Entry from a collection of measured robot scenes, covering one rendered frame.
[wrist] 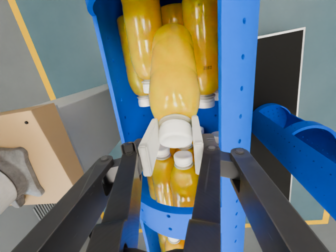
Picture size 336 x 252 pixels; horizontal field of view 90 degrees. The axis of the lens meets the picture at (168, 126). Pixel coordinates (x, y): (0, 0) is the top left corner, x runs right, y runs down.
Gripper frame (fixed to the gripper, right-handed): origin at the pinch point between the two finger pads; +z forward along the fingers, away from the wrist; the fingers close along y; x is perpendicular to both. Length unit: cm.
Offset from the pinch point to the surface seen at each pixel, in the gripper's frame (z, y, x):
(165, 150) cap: 18.2, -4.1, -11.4
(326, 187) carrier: 37, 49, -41
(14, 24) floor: 130, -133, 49
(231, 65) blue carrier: 8.7, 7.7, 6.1
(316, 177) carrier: 42, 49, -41
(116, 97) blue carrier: 19.2, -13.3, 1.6
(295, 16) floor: 130, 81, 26
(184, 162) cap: 13.3, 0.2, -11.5
